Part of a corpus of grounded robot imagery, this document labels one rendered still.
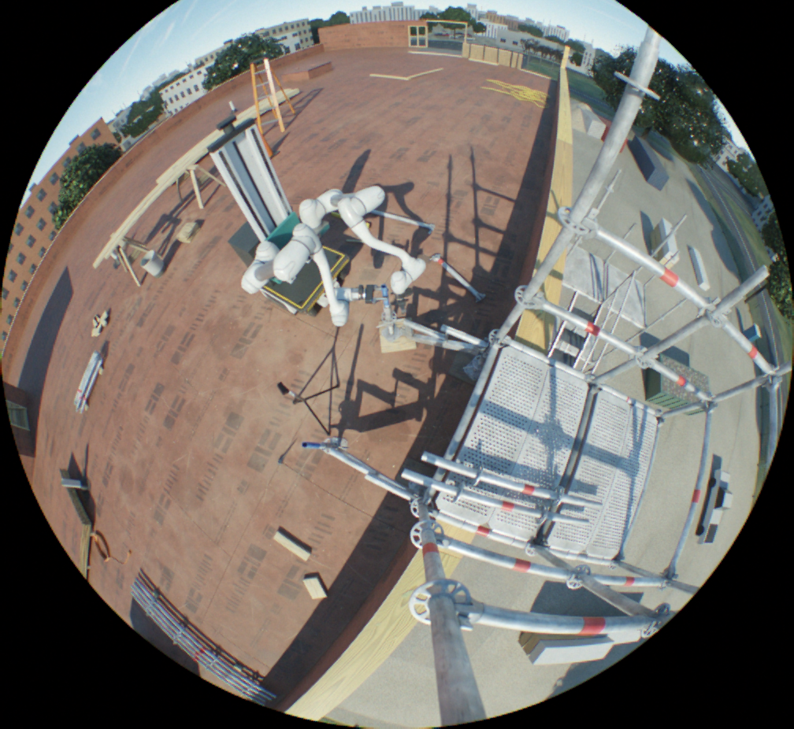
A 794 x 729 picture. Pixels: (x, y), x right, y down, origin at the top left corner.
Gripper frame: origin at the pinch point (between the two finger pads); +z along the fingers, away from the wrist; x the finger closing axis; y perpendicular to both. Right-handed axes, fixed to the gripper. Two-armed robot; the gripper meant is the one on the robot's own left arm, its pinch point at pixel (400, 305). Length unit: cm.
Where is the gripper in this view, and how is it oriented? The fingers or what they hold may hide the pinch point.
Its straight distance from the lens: 206.4
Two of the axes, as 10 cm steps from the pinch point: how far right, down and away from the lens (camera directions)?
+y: -9.6, 2.8, -0.7
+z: 0.5, 4.0, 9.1
